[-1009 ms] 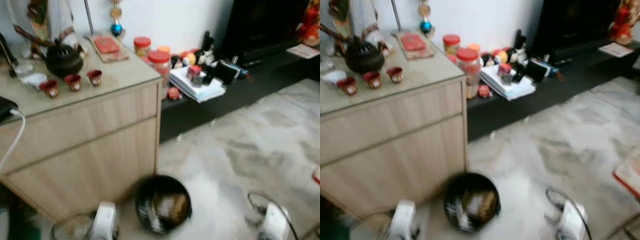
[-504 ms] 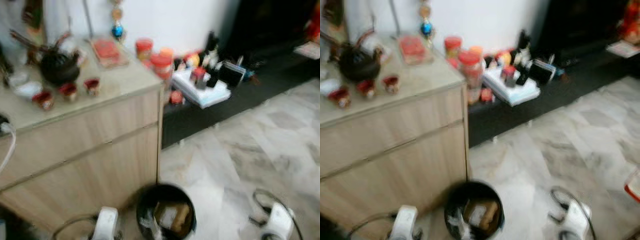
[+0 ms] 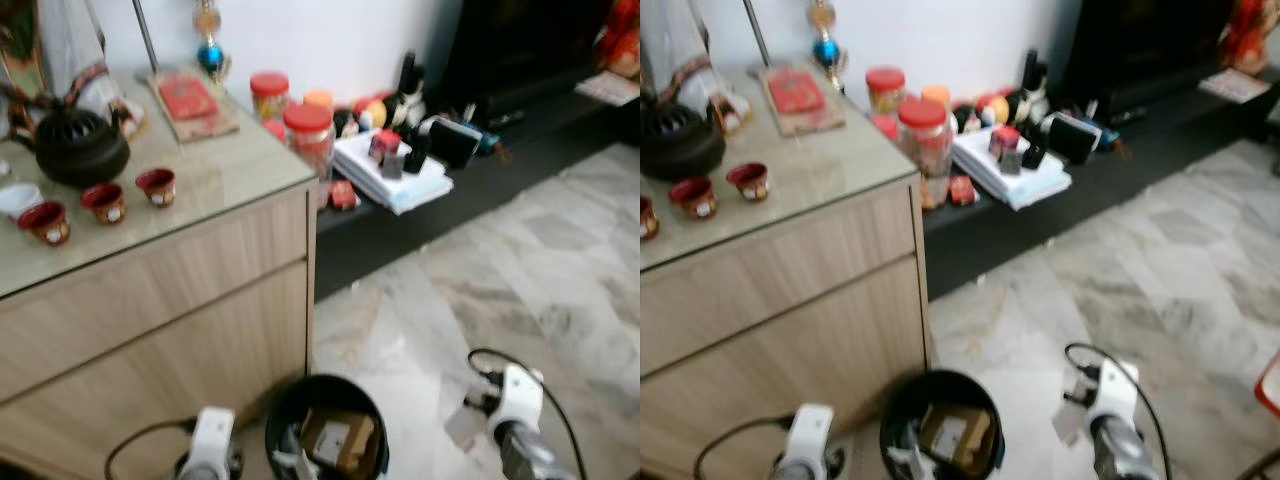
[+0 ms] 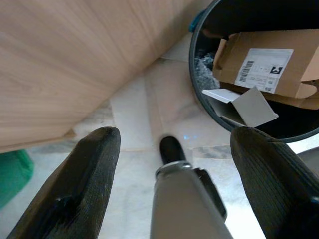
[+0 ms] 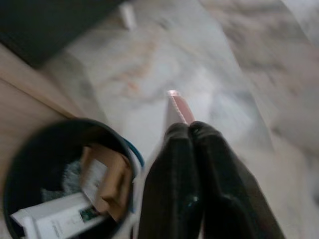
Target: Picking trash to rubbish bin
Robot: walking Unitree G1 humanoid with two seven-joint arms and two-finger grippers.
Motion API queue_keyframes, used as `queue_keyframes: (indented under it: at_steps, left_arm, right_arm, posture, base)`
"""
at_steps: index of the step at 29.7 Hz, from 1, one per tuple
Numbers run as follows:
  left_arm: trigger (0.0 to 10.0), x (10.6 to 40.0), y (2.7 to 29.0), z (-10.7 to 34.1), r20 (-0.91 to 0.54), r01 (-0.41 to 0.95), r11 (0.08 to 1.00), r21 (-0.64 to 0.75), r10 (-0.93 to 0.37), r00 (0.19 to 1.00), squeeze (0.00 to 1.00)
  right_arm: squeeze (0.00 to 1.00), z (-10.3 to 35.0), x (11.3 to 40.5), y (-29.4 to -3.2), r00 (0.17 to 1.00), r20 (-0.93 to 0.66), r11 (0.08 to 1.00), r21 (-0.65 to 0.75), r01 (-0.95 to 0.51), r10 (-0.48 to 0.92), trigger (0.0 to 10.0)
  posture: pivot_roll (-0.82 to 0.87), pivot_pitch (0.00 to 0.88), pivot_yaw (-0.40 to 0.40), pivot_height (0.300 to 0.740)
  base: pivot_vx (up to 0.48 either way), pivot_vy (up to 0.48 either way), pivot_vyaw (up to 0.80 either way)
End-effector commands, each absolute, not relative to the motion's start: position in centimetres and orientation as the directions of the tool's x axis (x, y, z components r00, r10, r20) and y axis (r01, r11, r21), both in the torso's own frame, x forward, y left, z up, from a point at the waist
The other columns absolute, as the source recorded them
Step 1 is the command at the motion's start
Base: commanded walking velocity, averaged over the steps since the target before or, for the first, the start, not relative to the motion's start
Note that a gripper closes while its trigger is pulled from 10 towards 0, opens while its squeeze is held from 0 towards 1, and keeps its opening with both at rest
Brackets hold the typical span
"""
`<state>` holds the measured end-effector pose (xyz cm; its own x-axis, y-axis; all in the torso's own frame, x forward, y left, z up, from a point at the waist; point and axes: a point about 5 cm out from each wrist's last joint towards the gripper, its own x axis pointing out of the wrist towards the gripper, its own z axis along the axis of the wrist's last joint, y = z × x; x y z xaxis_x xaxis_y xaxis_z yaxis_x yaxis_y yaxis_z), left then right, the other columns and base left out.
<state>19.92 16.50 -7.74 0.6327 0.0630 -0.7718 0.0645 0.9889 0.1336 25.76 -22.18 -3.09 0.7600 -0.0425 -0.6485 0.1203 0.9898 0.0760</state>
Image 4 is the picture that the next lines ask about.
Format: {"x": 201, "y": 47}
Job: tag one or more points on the brown labelled cardboard box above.
{"x": 229, "y": 62}

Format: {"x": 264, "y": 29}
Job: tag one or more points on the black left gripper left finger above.
{"x": 82, "y": 184}

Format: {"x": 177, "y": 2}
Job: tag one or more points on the dark grey round rubbish bin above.
{"x": 249, "y": 15}

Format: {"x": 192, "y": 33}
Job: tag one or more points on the white cardboard box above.
{"x": 251, "y": 109}

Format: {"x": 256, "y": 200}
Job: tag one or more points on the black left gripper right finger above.
{"x": 274, "y": 184}

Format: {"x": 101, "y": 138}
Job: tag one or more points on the clear bubble wrap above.
{"x": 204, "y": 72}

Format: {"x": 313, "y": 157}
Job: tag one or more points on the green plastic object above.
{"x": 12, "y": 174}

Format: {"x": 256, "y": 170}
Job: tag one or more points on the light wooden cabinet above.
{"x": 74, "y": 62}

